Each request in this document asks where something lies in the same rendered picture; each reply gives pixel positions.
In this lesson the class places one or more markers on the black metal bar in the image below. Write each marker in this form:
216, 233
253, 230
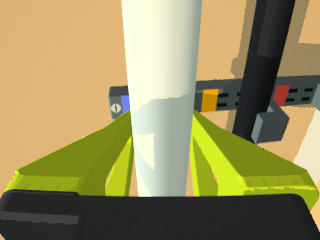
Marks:
268, 37

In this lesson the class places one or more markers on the white tube with red ends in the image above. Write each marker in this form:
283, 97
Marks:
161, 46

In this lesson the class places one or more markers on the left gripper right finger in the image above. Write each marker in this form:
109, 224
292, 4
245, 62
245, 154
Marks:
241, 167

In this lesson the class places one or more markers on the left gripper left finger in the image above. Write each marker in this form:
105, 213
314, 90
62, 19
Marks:
83, 166

